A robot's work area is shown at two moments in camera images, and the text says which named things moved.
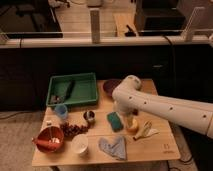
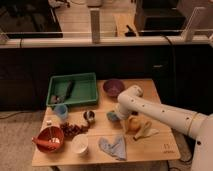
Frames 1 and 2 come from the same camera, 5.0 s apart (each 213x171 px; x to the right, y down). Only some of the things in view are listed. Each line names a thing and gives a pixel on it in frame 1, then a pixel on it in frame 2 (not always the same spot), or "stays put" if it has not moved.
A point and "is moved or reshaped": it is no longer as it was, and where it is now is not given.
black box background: (159, 18) stays put
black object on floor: (130, 33) stays put
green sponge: (115, 121) is moved or reshaped
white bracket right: (187, 33) stays put
